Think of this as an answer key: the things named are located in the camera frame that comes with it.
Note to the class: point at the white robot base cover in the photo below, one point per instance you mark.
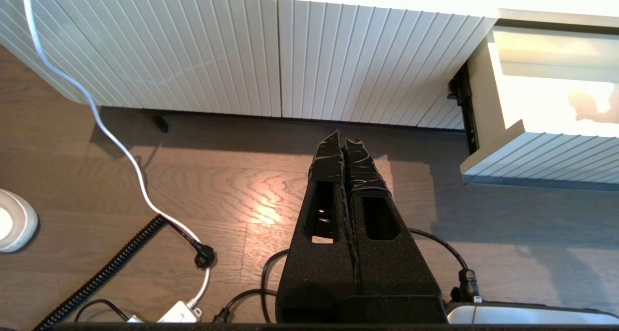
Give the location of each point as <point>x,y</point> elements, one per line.
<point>532,314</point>

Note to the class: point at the white fluted drawer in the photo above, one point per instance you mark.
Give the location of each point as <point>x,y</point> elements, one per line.
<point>541,142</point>

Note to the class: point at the white power adapter block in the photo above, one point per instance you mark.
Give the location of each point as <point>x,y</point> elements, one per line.
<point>180,314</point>

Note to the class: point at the white tv cabinet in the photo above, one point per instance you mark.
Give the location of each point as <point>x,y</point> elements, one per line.
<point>338,55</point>

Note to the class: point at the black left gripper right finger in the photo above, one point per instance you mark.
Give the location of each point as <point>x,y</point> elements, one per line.
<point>387,263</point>

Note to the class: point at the white sneaker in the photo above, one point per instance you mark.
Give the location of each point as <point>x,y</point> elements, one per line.
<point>17,222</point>

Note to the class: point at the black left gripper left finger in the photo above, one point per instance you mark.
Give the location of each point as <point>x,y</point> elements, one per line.
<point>319,263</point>

